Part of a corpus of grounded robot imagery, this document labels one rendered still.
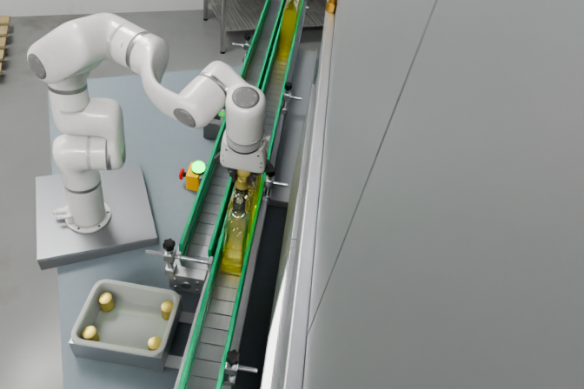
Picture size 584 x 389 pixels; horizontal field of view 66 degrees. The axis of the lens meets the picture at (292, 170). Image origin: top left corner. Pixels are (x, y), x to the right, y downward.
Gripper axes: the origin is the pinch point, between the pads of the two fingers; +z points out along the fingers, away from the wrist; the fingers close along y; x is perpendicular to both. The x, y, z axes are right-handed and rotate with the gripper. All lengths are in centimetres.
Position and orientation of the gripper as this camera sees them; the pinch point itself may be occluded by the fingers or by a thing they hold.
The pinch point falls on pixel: (242, 174)
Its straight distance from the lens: 105.3
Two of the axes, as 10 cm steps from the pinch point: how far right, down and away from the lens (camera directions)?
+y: -9.8, -1.9, -0.2
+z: -1.1, 5.0, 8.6
